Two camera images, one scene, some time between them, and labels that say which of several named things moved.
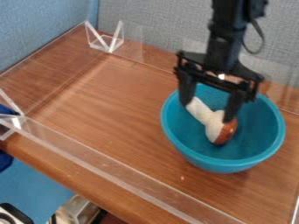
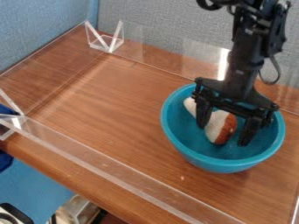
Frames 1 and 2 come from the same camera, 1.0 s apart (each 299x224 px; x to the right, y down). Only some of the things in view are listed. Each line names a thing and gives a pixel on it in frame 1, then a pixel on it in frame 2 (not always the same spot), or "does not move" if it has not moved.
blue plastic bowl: (253, 143) does not move
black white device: (11, 215) does not move
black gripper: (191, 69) to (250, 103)
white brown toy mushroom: (219, 129) does not move
